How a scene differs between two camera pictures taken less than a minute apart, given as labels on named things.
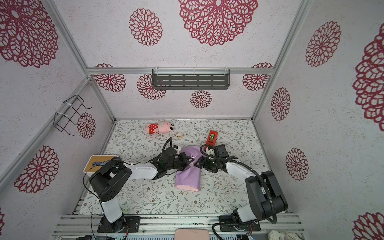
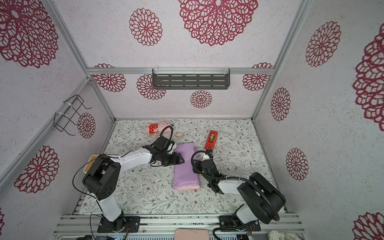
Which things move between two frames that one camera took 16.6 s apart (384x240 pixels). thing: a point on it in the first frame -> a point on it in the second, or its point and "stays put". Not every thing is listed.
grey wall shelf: [191, 78] stays put
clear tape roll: [179, 134] stays put
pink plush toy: [163, 127] stays put
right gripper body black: [211, 165] -> [199, 170]
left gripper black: [185, 159] -> [176, 159]
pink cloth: [189, 178] stays put
